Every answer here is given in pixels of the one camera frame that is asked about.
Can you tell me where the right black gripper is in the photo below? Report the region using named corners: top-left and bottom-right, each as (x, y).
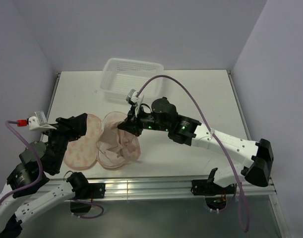
top-left (118, 104), bottom-right (170, 136)

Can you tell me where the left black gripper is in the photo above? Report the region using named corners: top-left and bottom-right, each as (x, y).
top-left (40, 112), bottom-right (87, 172)

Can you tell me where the peach pink bra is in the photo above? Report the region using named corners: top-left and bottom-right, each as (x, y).
top-left (97, 123), bottom-right (140, 166)

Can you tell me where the peach floral laundry bag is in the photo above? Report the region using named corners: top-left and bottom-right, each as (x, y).
top-left (63, 112), bottom-right (141, 171)

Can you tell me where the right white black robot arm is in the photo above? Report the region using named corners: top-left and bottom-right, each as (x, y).
top-left (118, 97), bottom-right (274, 193)

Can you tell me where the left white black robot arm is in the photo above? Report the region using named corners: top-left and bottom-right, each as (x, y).
top-left (0, 111), bottom-right (89, 238)

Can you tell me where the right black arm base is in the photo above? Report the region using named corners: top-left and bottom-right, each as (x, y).
top-left (190, 168), bottom-right (237, 214)

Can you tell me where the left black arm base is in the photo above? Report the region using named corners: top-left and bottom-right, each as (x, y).
top-left (70, 182), bottom-right (106, 216)

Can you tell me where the white perforated plastic basket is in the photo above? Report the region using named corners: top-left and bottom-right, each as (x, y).
top-left (99, 58), bottom-right (164, 104)

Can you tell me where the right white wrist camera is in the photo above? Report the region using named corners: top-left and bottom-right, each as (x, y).
top-left (126, 89), bottom-right (144, 106)

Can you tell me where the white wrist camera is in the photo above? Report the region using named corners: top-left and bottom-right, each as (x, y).
top-left (126, 89), bottom-right (144, 106)
top-left (28, 111), bottom-right (56, 132)

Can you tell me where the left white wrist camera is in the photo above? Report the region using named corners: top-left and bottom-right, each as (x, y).
top-left (28, 111), bottom-right (56, 132)

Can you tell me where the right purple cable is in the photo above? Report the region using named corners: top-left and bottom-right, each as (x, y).
top-left (135, 74), bottom-right (251, 233)

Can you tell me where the purple cable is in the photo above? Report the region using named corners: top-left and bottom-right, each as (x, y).
top-left (0, 119), bottom-right (105, 220)
top-left (135, 74), bottom-right (251, 233)

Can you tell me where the aluminium frame rail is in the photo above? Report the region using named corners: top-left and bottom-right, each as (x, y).
top-left (16, 173), bottom-right (277, 203)

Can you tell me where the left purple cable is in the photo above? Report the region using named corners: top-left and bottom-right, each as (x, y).
top-left (0, 119), bottom-right (105, 220)

